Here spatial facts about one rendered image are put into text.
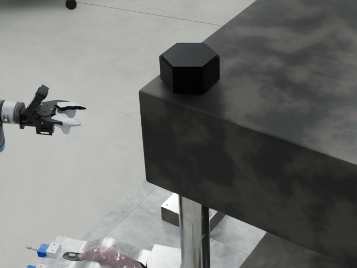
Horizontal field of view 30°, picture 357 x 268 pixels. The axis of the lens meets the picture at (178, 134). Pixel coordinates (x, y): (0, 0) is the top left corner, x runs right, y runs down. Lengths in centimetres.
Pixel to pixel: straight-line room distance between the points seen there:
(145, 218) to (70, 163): 170
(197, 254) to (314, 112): 44
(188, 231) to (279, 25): 43
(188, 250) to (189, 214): 10
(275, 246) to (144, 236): 115
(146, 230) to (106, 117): 215
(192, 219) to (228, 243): 125
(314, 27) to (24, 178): 313
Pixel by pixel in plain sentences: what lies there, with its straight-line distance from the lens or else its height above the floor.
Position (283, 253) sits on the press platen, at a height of 154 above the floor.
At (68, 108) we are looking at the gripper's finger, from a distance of 216.
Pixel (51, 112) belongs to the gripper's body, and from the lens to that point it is 213.
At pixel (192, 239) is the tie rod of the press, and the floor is 166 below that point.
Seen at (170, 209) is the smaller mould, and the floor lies 87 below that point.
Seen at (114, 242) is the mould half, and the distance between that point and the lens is 242.
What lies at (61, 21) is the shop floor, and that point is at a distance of 605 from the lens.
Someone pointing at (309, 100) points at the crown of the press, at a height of 201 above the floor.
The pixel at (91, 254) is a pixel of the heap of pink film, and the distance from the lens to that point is 238.
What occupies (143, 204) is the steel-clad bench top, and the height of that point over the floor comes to 80.
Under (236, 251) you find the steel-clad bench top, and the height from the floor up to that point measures 80.
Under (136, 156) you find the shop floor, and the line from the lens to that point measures 426.
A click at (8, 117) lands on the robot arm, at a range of 216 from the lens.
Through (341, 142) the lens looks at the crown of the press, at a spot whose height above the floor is 200.
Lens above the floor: 259
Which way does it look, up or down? 36 degrees down
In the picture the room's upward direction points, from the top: 3 degrees counter-clockwise
